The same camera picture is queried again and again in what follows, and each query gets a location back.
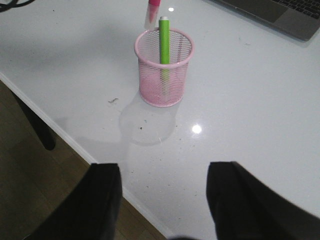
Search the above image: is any pink highlighter pen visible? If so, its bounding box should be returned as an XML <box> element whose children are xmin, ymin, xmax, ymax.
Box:
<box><xmin>144</xmin><ymin>0</ymin><xmax>161</xmax><ymax>30</ymax></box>

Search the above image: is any pink mesh pen holder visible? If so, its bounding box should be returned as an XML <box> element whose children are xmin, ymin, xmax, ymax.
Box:
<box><xmin>134</xmin><ymin>28</ymin><xmax>195</xmax><ymax>108</ymax></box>

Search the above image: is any grey open laptop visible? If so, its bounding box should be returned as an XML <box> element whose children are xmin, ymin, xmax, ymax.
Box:
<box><xmin>210</xmin><ymin>0</ymin><xmax>320</xmax><ymax>42</ymax></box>

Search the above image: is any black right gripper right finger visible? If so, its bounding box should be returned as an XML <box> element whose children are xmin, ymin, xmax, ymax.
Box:
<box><xmin>206</xmin><ymin>161</ymin><xmax>320</xmax><ymax>240</ymax></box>

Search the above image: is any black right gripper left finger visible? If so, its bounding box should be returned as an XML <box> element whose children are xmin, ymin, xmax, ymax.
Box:
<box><xmin>29</xmin><ymin>163</ymin><xmax>123</xmax><ymax>240</ymax></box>

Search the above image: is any green highlighter pen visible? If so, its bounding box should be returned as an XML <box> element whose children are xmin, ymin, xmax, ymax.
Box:
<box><xmin>158</xmin><ymin>16</ymin><xmax>170</xmax><ymax>96</ymax></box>

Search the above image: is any black hanging cable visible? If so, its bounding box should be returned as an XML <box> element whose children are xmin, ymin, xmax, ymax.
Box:
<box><xmin>0</xmin><ymin>0</ymin><xmax>36</xmax><ymax>13</ymax></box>

